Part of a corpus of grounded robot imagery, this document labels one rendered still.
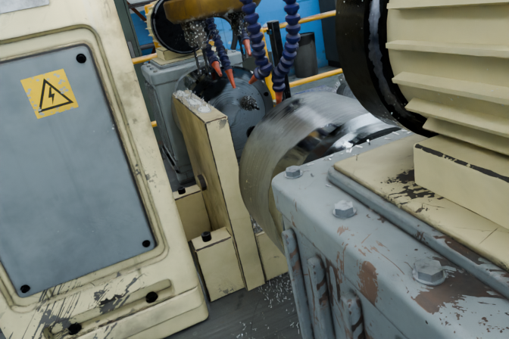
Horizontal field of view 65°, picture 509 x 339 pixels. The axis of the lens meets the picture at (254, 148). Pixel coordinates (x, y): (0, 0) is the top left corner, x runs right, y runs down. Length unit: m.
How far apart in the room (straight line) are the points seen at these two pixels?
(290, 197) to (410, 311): 0.15
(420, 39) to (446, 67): 0.02
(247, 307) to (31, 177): 0.42
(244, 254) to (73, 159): 0.35
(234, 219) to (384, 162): 0.42
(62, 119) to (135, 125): 0.09
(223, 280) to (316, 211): 0.50
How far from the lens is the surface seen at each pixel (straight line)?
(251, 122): 1.06
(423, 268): 0.25
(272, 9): 6.19
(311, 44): 6.01
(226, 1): 0.70
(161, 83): 1.22
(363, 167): 0.34
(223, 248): 0.76
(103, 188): 0.62
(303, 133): 0.50
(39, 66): 0.58
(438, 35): 0.25
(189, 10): 0.71
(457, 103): 0.26
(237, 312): 0.78
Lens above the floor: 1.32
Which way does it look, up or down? 21 degrees down
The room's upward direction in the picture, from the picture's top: 12 degrees counter-clockwise
